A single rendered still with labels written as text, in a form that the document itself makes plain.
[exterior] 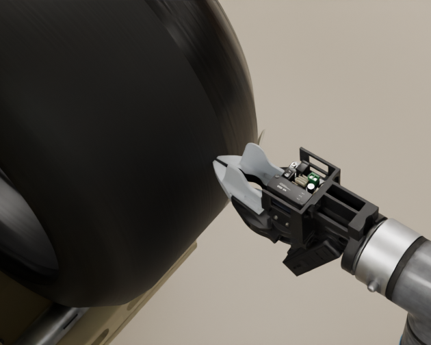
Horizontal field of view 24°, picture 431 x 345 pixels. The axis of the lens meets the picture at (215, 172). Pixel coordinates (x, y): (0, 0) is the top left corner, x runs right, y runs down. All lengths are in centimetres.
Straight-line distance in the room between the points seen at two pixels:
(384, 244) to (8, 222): 69
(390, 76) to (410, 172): 32
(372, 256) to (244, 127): 25
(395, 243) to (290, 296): 144
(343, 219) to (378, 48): 188
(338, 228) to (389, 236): 5
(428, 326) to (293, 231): 17
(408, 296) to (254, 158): 24
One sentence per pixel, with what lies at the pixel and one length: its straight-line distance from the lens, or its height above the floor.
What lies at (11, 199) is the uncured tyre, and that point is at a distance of 155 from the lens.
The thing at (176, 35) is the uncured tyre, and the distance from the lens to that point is 108.
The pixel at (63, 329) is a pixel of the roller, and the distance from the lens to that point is 144.
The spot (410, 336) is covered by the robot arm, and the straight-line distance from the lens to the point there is 108.
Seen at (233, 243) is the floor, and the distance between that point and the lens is 252.
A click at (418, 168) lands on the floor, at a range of 268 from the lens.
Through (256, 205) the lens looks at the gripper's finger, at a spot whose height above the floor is 127.
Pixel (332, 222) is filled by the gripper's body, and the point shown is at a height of 132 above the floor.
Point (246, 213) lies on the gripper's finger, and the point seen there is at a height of 126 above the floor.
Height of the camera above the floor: 222
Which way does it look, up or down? 58 degrees down
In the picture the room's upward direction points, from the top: straight up
